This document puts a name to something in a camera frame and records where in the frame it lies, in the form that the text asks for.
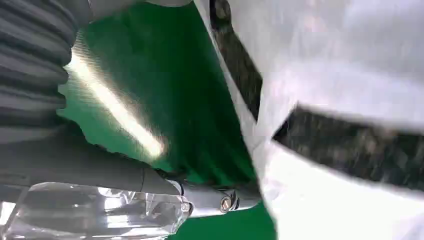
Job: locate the green table mat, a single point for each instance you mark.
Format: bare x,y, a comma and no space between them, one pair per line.
172,82

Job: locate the white panel with black bands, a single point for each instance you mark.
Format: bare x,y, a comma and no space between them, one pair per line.
331,66

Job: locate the ribbed grey right arm sleeve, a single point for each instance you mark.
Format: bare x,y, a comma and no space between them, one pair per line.
30,66

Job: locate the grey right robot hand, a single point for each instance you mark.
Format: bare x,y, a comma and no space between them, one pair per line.
99,172

